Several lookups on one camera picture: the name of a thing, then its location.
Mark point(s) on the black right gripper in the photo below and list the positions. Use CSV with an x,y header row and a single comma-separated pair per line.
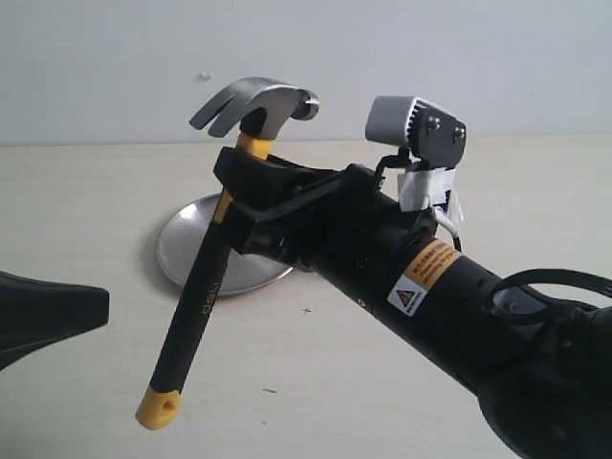
x,y
338,224

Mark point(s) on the yellow black claw hammer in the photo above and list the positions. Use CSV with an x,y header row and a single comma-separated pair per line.
x,y
259,106

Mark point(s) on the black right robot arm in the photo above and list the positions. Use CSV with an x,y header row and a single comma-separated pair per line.
x,y
540,367

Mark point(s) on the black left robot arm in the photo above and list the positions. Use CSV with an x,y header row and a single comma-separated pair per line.
x,y
36,314

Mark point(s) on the round steel plate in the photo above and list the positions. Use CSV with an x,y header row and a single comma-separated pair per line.
x,y
181,237

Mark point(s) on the right wrist camera with tape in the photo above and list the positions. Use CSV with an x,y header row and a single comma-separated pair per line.
x,y
431,143

